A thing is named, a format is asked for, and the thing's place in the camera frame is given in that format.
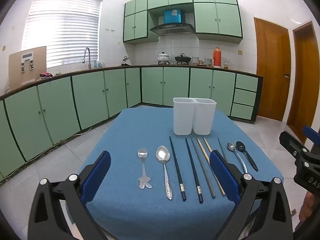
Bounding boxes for small flower-handle spoon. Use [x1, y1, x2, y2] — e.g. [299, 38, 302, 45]
[137, 148, 152, 189]

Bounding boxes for black range hood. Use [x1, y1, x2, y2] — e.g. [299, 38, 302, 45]
[149, 23, 195, 36]

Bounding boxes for grey metal chopstick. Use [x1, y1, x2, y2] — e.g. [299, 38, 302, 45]
[190, 138, 216, 198]
[217, 137, 228, 162]

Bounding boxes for green wall cabinets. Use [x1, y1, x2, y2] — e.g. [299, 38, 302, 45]
[123, 0, 244, 45]

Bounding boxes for orange thermos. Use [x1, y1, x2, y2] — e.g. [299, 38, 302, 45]
[213, 46, 222, 68]

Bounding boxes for silver kitchen faucet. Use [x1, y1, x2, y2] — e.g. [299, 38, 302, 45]
[83, 47, 92, 70]

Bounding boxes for wooden door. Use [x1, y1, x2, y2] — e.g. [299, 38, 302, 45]
[286, 21, 320, 140]
[254, 17, 292, 122]

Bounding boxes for large silver spoon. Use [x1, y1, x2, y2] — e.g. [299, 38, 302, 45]
[156, 145, 173, 200]

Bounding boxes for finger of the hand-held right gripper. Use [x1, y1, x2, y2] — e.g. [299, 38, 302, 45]
[303, 126, 320, 153]
[279, 131, 310, 158]

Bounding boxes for white two-compartment utensil holder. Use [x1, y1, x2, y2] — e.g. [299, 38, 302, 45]
[173, 97, 217, 136]

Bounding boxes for person's right hand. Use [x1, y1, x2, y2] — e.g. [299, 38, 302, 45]
[299, 192, 316, 222]

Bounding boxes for wooden chopstick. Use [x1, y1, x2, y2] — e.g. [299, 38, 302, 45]
[196, 137, 226, 197]
[203, 137, 213, 153]

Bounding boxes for black wok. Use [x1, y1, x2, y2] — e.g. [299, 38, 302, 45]
[174, 53, 192, 64]

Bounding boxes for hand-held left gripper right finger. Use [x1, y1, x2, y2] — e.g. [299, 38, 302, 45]
[209, 150, 293, 240]

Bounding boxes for black chopstick with gold band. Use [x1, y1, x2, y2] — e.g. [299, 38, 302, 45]
[185, 138, 204, 203]
[169, 136, 187, 201]

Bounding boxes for blue tablecloth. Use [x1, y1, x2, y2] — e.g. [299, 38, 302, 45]
[75, 106, 284, 240]

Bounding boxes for white window blinds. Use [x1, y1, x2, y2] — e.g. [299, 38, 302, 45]
[22, 0, 103, 68]

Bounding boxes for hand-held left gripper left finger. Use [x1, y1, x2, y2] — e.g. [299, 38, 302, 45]
[27, 151, 112, 240]

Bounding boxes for white cable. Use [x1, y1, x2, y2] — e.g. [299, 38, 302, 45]
[72, 126, 92, 137]

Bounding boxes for black spoon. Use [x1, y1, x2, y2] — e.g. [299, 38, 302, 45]
[236, 141, 259, 172]

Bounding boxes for slim silver spoon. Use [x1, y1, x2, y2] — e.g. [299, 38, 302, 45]
[227, 142, 248, 174]

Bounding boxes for green base cabinets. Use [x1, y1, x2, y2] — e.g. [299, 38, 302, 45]
[0, 65, 264, 183]

